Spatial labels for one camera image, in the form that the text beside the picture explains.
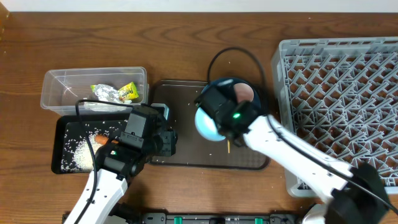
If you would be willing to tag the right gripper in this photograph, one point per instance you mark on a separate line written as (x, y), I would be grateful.
(219, 127)

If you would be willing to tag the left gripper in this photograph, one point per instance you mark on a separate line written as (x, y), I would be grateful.
(171, 140)

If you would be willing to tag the light blue bowl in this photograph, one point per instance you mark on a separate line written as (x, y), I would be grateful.
(206, 126)

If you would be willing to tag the orange carrot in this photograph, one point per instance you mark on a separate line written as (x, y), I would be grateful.
(100, 139)

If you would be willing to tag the foil snack wrapper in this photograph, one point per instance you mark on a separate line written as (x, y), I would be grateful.
(108, 93)

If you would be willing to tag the white tissue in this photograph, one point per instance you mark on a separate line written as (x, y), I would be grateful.
(101, 107)

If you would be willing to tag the white rice pile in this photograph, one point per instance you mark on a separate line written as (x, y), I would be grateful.
(75, 153)

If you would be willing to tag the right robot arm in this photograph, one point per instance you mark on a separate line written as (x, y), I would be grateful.
(349, 194)

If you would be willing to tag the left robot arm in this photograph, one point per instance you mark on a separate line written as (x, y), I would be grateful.
(116, 162)

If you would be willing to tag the black waste tray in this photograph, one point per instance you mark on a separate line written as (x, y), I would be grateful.
(61, 125)

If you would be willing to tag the grey dishwasher rack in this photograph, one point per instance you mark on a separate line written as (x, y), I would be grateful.
(340, 95)

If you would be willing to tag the left wooden chopstick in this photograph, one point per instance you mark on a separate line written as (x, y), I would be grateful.
(228, 146)

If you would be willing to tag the white pink cup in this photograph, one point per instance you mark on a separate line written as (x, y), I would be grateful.
(243, 92)

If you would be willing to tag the dark blue plate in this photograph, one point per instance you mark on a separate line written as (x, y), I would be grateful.
(226, 84)

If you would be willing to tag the brown serving tray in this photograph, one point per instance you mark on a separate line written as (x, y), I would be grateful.
(192, 149)

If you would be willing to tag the clear plastic bin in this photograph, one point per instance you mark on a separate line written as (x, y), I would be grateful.
(62, 88)

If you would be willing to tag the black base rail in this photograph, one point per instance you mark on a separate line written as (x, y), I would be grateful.
(123, 213)

